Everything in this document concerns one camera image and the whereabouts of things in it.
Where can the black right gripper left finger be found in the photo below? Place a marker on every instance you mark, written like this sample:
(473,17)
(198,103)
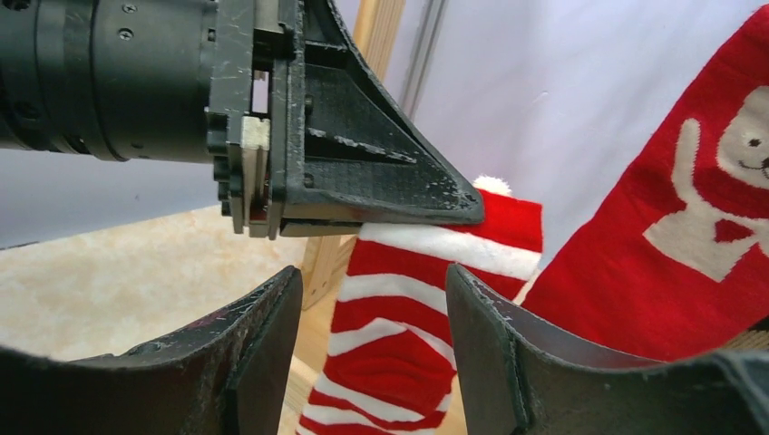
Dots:
(225,373)

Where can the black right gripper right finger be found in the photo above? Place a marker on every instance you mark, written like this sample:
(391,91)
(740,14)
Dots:
(520,374)

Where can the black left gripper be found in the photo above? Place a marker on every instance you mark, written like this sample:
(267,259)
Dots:
(303,134)

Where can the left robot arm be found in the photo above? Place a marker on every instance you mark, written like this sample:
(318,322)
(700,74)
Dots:
(116,80)

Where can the wooden hanger rack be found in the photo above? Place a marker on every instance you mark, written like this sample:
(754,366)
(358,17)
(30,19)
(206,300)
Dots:
(326,258)

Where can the red white striped sock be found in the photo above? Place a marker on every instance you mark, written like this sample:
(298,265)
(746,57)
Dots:
(390,364)

